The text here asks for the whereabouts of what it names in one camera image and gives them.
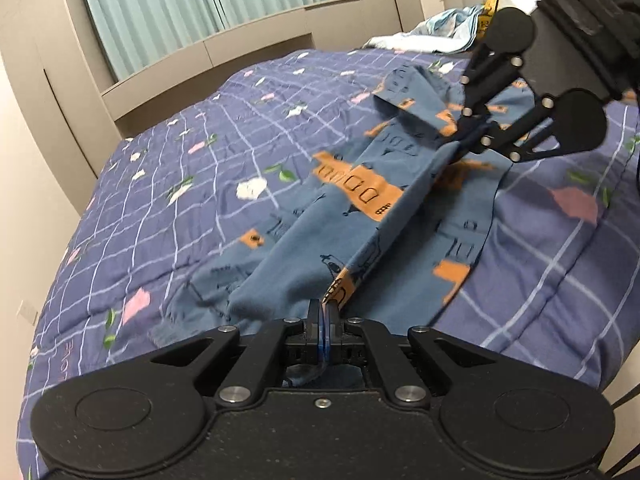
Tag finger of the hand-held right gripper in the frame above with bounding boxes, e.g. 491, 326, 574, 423
450, 42, 526, 140
442, 94, 565, 163

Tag blue pants with orange patches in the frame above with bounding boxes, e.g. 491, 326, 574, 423
150, 62, 531, 348

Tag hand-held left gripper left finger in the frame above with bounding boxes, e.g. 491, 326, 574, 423
150, 299, 324, 407

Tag black cable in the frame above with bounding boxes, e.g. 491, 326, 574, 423
602, 437, 640, 478
606, 387, 640, 411

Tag purple checked floral blanket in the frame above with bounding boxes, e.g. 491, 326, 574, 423
15, 47, 640, 480

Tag yellow packet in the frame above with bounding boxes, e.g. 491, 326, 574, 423
477, 0, 499, 41

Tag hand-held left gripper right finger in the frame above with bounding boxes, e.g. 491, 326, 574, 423
324, 300, 497, 407

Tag light blue cloth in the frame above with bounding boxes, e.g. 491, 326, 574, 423
362, 5, 488, 56

